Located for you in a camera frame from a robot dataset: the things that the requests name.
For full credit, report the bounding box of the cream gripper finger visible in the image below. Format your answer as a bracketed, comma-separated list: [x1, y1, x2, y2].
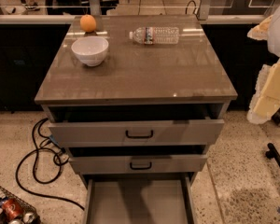
[247, 16, 273, 40]
[246, 59, 280, 124]

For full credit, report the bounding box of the clear plastic water bottle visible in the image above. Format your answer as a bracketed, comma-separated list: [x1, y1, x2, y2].
[129, 27, 179, 45]

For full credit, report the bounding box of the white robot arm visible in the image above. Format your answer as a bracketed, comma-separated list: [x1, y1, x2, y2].
[247, 6, 280, 124]

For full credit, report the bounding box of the grey drawer cabinet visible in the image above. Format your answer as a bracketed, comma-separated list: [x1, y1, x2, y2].
[34, 14, 239, 224]

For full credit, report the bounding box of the grey bottom drawer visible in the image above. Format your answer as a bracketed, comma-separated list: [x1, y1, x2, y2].
[82, 174, 198, 224]

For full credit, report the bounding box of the grey drawer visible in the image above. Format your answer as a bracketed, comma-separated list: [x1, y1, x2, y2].
[82, 174, 198, 224]
[69, 151, 207, 175]
[49, 117, 224, 147]

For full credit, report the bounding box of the grey middle drawer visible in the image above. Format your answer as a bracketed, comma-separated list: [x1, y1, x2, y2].
[69, 151, 207, 175]

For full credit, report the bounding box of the grey top drawer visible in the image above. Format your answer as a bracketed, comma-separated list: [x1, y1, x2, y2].
[49, 117, 224, 147]

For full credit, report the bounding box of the black floor bar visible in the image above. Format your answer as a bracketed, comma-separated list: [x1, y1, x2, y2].
[265, 143, 280, 168]

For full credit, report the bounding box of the white ceramic bowl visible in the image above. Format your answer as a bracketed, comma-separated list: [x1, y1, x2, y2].
[71, 36, 109, 66]

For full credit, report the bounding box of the orange fruit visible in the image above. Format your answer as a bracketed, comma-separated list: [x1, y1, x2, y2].
[80, 15, 96, 33]

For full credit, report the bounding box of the silver can top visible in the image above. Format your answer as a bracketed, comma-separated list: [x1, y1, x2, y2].
[22, 212, 35, 224]

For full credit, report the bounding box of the red soda can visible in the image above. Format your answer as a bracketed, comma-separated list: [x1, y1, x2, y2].
[2, 199, 24, 221]

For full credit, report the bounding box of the black floor cable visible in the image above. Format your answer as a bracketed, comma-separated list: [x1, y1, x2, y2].
[15, 118, 86, 211]

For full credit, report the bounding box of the black wire basket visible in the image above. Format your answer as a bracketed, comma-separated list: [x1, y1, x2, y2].
[0, 186, 41, 224]

